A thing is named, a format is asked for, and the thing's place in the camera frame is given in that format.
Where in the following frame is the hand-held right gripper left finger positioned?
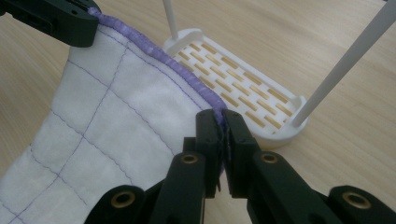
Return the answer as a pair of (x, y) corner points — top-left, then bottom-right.
(182, 108), (226, 200)

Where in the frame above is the white cloth with purple edge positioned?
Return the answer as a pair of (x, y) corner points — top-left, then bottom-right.
(0, 7), (230, 224)

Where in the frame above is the white slotted towel rack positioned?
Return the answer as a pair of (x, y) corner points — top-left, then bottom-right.
(162, 0), (396, 149)

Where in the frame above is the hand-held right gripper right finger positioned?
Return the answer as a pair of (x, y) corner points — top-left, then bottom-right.
(223, 108), (262, 200)

